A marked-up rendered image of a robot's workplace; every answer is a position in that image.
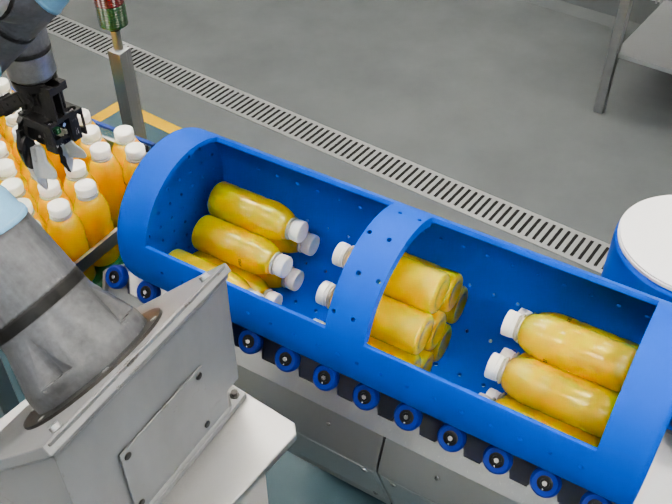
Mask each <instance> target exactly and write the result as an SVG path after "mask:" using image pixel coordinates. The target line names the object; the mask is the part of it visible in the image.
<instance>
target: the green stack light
mask: <svg viewBox="0 0 672 504"><path fill-rule="evenodd" d="M95 9H96V14H97V19H98V23H99V27H100V28H102V29H104V30H109V31H114V30H119V29H122V28H124V27H126V26H127V25H128V23H129V22H128V16H127V11H126V5H125V1H124V3H123V4H122V5H121V6H119V7H117V8H113V9H101V8H98V7H97V6H95Z"/></svg>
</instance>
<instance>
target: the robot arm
mask: <svg viewBox="0 0 672 504"><path fill-rule="evenodd" d="M68 2H69V0H0V77H1V76H2V73H3V72H4V71H5V70H6V74H7V76H8V78H9V80H10V81H11V84H12V87H13V89H14V90H15V92H13V93H10V92H8V93H6V94H1V95H0V117H2V116H5V117H7V116H9V115H13V114H15V112H16V111H18V110H20V107H21V109H22V110H20V111H19V112H17V113H18V117H17V120H16V123H17V124H18V129H16V130H15V131H16V146H17V151H18V153H19V155H20V157H21V159H22V161H23V163H24V165H25V166H26V167H27V168H28V170H29V172H30V173H31V175H32V176H33V178H34V179H35V180H36V182H37V183H38V184H39V185H40V186H41V187H43V188H44V189H46V190H47V189H48V182H47V179H52V180H55V179H57V172H56V170H55V168H54V167H53V166H52V165H51V164H50V163H49V162H48V160H47V156H46V151H45V149H44V148H43V146H42V145H40V144H35V141H34V140H36V141H37V142H39V143H41V144H44V145H45V146H46V148H47V151H49V152H52V153H54V154H57V155H58V154H59V156H60V162H61V163H62V165H63V166H64V167H65V168H66V169H67V170H68V171H69V172H72V170H73V158H86V156H87V155H86V153H85V151H84V150H83V149H82V148H80V147H79V146H78V145H76V144H75V143H74V142H76V141H77V140H79V139H80V138H82V133H84V134H88V132H87V128H86V124H85V120H84V116H83V112H82V108H81V107H80V106H77V105H74V104H72V103H69V102H66V101H65V99H64V95H63V90H64V89H66V88H67V83H66V80H65V79H62V78H59V77H58V74H57V71H56V70H57V66H56V63H55V59H54V55H53V51H52V48H51V43H50V39H49V35H48V31H47V27H46V26H47V25H48V24H49V23H50V22H51V20H52V19H53V18H54V17H55V16H56V15H59V14H60V13H61V12H62V10H63V8H64V7H65V6H66V5H67V3H68ZM77 114H80V116H81V120H82V124H83V126H80V125H79V121H78V117H77ZM32 139H33V140H32ZM73 141H74V142H73ZM146 323H147V320H146V319H145V318H144V316H143V315H142V314H141V313H140V312H139V311H138V310H137V309H136V308H135V307H133V306H131V305H130V304H128V303H126V302H125V301H123V300H121V299H120V298H118V297H116V296H114V295H113V294H111V293H109V292H108V291H106V290H104V289H103V288H101V287H99V286H98V285H96V284H94V283H93V282H91V281H90V280H89V279H88V278H87V277H86V276H85V275H84V273H83V272H82V271H81V270H80V269H79V268H78V267H77V265H76V264H75V263H74V262H73V261H72V260H71V259H70V258H69V256H68V255H67V254H66V253H65V252H64V251H63V250H62V249H61V247H60V246H59V245H58V244H57V243H56V242H55V241H54V240H53V239H52V237H51V236H50V235H49V234H48V233H47V232H46V231H45V230H44V228H43V227H42V226H41V225H40V224H39V223H38V222H37V221H36V219H35V218H34V217H33V216H32V215H31V214H30V213H29V212H28V208H27V207H26V205H25V204H24V203H22V202H19V201H18V200H17V199H16V198H15V197H14V196H13V195H12V194H11V193H10V192H9V191H8V190H7V189H6V188H5V187H4V186H2V185H0V349H1V350H2V351H3V352H4V354H5V355H6V357H7V359H8V361H9V363H10V366H11V368H12V370H13V372H14V374H15V376H16V379H17V381H18V383H19V385H20V387H21V390H22V392H23V394H24V396H25V398H26V400H27V402H28V403H29V405H30V406H31V407H32V408H33V409H34V410H35V411H36V412H37V413H38V414H39V415H41V414H44V413H46V412H48V411H50V410H52V409H54V408H55V407H57V406H58V405H60V404H61V403H63V402H64V401H66V400H67V399H68V398H70V397H71V396H72V395H74V394H75V393H76V392H78V391H79V390H80V389H81V388H83V387H84V386H85V385H86V384H88V383H89V382H90V381H91V380H92V379H94V378H95V377H96V376H97V375H98V374H99V373H101V372H102V371H103V370H104V369H105V368H106V367H107V366H108V365H109V364H111V363H112V362H113V361H114V360H115V359H116V358H117V357H118V356H119V355H120V354H121V353H122V352H123V351H124V350H125V349H126V348H127V347H128V346H129V345H130V344H131V343H132V342H133V341H134V339H135V338H136V337H137V336H138V335H139V333H140V332H141V331H142V330H143V328H144V327H145V325H146Z"/></svg>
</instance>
